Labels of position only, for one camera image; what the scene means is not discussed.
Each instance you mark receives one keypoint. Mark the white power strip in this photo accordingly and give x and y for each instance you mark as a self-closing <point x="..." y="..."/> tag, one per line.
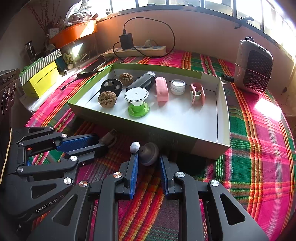
<point x="155" y="51"/>

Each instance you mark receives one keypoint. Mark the cream patterned curtain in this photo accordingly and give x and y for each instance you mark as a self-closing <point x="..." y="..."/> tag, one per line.
<point x="287" y="96"/>

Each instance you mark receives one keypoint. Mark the brown walnut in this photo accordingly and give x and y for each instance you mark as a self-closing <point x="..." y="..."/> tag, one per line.
<point x="107" y="99"/>
<point x="126" y="79"/>

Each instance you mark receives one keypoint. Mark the green white cardboard tray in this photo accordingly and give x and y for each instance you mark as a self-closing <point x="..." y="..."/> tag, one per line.
<point x="202" y="130"/>

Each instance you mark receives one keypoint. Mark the orange tray shelf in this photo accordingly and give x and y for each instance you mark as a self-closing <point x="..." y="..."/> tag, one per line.
<point x="73" y="33"/>

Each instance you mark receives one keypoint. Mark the green striped box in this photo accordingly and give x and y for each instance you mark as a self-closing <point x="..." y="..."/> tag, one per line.
<point x="38" y="65"/>

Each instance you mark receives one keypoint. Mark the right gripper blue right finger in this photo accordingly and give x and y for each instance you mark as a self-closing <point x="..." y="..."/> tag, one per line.
<point x="168" y="170"/>

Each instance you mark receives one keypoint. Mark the yellow box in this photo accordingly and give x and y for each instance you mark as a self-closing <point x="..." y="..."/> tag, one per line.
<point x="38" y="84"/>

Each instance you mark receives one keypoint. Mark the black speaker box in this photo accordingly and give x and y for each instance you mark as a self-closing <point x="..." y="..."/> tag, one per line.
<point x="8" y="82"/>

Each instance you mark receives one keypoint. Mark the white round cream jar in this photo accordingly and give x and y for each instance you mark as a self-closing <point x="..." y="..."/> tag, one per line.
<point x="177" y="87"/>

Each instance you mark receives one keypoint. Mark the grey portable fan heater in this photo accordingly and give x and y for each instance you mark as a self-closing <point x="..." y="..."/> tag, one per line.
<point x="253" y="66"/>

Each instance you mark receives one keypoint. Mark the pink oblong case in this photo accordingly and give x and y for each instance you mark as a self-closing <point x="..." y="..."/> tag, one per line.
<point x="162" y="89"/>

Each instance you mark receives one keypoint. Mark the pink white clip holder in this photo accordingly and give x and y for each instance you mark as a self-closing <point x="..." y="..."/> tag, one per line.
<point x="197" y="94"/>

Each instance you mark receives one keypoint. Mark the black rectangular device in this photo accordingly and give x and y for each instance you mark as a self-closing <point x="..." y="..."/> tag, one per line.
<point x="145" y="81"/>

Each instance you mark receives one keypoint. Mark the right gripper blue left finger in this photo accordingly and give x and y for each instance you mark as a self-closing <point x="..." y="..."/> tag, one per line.
<point x="131" y="176"/>

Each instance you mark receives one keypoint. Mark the black charger adapter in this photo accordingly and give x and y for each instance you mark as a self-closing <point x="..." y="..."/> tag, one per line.
<point x="126" y="40"/>

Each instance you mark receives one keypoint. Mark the small black usb stick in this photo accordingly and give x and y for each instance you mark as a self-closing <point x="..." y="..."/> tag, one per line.
<point x="227" y="78"/>

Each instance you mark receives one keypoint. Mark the black smartphone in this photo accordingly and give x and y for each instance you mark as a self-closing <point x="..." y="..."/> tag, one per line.
<point x="94" y="67"/>

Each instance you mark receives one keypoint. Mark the black round disc device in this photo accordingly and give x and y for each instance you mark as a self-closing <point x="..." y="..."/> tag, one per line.
<point x="112" y="85"/>

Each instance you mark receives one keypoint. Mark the white plug in strip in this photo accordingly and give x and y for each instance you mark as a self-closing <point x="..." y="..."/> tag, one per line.
<point x="150" y="43"/>

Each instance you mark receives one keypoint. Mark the plaid pink green bedspread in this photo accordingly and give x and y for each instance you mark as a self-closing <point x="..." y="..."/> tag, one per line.
<point x="258" y="169"/>

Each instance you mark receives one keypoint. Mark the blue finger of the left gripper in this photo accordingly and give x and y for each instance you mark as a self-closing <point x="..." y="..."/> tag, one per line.
<point x="84" y="156"/>
<point x="76" y="142"/>

